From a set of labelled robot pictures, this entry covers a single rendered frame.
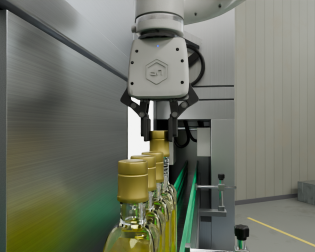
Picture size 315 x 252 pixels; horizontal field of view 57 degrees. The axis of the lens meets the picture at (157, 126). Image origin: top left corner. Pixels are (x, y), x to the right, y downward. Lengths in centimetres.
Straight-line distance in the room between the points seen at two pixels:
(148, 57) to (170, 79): 5
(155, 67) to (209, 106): 96
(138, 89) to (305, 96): 617
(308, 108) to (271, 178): 167
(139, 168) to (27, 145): 13
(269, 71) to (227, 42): 450
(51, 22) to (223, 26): 114
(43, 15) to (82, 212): 31
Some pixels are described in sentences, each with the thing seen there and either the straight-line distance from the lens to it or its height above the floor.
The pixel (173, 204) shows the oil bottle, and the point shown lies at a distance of 49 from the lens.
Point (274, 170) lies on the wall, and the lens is 599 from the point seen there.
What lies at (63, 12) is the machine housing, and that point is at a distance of 48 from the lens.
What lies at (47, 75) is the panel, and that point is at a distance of 40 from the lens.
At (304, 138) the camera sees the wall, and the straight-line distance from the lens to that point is 651.
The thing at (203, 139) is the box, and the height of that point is 131.
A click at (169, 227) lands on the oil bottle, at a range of 44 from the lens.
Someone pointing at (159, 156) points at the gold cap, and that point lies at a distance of 43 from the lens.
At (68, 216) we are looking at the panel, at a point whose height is 124.
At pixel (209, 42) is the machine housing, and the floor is 178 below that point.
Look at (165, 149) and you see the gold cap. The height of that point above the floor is 133.
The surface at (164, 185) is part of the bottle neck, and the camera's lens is 50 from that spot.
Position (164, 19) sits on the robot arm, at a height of 154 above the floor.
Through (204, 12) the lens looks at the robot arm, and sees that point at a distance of 61.
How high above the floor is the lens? 137
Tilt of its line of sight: level
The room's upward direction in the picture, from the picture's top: straight up
